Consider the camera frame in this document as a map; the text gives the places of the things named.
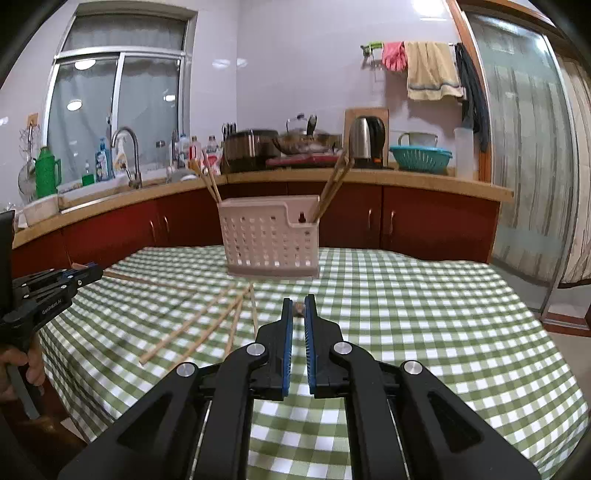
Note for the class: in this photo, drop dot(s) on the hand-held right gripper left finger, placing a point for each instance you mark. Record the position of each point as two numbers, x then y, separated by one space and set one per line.
287 350

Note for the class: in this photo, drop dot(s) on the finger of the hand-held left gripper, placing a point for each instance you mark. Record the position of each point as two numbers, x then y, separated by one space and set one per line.
60 287
69 273

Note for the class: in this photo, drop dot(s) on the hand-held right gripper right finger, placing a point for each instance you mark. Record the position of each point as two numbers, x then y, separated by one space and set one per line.
310 350

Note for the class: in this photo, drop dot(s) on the tan wooden chopstick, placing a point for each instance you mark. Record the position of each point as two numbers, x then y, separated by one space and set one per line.
211 175
138 280
338 181
203 181
329 183

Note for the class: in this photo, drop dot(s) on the pile of wooden chopsticks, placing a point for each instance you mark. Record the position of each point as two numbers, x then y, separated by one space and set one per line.
184 327

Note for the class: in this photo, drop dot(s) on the pink perforated utensil holder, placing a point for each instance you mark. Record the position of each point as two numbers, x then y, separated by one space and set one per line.
268 235

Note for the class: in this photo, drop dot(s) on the person's left hand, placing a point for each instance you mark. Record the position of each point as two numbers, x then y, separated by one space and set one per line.
36 369

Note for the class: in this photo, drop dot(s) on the white lidded pot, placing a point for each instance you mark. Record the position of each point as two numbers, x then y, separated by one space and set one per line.
39 210

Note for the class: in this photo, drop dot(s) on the green thermos jug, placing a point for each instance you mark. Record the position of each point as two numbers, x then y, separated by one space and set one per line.
46 173

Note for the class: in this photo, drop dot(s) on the small green bottle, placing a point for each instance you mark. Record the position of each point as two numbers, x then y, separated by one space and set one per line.
87 176

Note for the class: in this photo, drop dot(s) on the hanging metal strainer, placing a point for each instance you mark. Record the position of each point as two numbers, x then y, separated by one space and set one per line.
27 161

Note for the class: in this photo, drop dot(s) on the green checked tablecloth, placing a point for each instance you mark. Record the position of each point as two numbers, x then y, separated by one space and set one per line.
415 323

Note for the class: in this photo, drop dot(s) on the blue dish soap bottle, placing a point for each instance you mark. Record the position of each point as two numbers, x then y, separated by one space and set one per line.
101 164

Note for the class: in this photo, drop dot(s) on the tall steel faucet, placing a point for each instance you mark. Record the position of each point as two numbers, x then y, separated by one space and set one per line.
135 166

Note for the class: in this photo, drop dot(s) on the white spray bottle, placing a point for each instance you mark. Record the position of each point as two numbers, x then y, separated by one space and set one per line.
121 157

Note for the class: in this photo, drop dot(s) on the dishes in sink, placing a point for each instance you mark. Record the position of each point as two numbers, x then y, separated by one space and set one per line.
182 174

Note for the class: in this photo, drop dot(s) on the sliding window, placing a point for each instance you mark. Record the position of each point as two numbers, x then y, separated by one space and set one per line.
83 115

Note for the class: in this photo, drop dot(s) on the small steel faucet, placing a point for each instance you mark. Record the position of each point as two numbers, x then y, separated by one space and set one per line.
175 147

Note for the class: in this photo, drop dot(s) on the white plastic bottle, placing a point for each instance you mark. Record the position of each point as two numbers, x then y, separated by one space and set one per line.
183 145

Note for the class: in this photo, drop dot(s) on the yellow cooking oil bottle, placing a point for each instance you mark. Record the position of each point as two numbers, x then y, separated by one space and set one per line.
195 150

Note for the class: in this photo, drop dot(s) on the red and white pouch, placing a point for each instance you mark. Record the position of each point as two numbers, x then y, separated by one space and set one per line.
213 164

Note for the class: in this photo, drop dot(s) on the tan kitchen countertop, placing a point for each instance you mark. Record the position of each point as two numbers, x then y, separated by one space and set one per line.
369 177

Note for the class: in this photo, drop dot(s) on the red induction cooker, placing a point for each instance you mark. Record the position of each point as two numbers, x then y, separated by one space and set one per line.
304 160

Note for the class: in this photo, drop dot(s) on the dark rice cooker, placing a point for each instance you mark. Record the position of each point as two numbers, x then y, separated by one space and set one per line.
249 150

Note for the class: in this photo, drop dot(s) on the steel wok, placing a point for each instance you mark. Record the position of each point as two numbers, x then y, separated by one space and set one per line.
300 144

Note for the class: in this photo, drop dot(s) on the wooden block with scissors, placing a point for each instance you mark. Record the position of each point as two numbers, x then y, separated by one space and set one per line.
228 131

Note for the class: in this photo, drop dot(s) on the steel electric kettle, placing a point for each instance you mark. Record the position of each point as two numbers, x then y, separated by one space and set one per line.
367 141

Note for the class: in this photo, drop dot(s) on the teal plastic colander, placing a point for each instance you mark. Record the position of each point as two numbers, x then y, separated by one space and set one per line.
420 159

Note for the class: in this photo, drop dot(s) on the steel wok lid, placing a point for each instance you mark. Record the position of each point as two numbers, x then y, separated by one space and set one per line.
300 125

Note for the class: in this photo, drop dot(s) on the wooden cutting board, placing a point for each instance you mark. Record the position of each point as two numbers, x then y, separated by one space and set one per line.
362 113

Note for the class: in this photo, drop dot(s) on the translucent plastic container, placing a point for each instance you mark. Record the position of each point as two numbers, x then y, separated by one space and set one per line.
464 152

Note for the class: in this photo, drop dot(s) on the frosted glass sliding door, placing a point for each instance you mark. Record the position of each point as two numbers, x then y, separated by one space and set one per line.
521 138

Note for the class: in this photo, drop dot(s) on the dark hanging cloth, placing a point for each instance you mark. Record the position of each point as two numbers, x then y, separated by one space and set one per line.
471 92

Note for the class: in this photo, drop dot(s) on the beige striped towel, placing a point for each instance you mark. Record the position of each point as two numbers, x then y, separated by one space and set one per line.
431 69

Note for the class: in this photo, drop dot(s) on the pink rubber glove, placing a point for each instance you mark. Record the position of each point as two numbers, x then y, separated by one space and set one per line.
395 55

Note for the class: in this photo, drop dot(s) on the green plastic hook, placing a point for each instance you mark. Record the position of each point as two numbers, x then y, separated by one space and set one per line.
374 45

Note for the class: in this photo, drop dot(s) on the metal towel rail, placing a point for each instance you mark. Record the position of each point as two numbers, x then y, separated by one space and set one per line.
364 46

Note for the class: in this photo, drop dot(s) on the wooden door frame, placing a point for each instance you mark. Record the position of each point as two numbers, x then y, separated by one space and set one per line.
457 27

